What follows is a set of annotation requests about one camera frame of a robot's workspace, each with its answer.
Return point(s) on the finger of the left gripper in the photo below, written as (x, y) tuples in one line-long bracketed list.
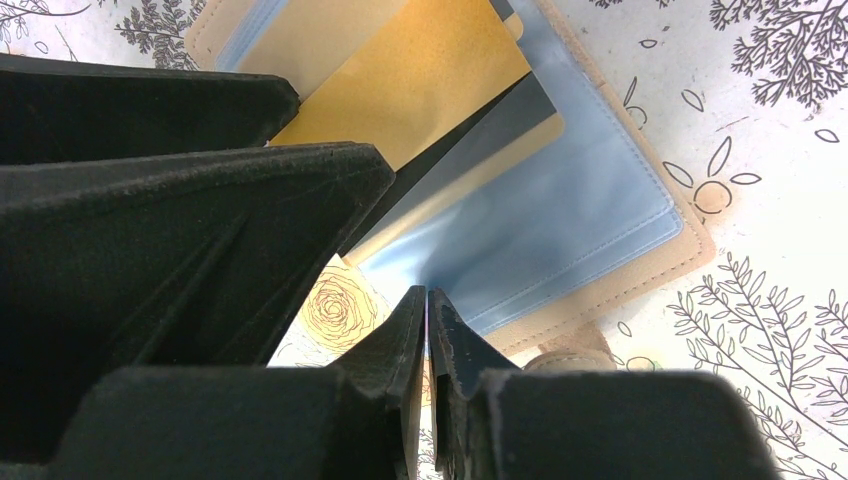
[(190, 259), (62, 111)]

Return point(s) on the beige card holder wallet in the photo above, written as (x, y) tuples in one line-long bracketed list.
[(578, 228)]

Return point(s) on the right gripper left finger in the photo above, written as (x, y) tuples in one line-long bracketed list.
[(355, 418)]

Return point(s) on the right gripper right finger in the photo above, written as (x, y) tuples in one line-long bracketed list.
[(493, 420)]

